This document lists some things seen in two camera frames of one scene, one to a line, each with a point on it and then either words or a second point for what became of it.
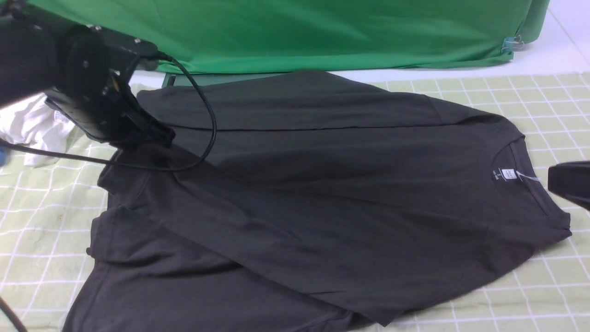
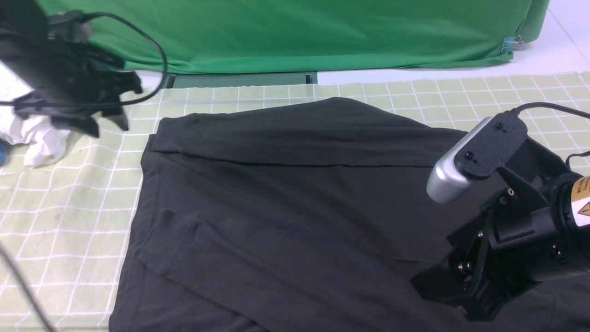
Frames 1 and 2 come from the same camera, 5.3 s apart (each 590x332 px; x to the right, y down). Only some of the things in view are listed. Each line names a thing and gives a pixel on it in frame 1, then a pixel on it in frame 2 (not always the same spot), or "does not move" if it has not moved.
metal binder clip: x=511 y=44 does not move
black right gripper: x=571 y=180 -> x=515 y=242
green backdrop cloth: x=231 y=36 does not move
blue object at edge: x=3 y=154 does not move
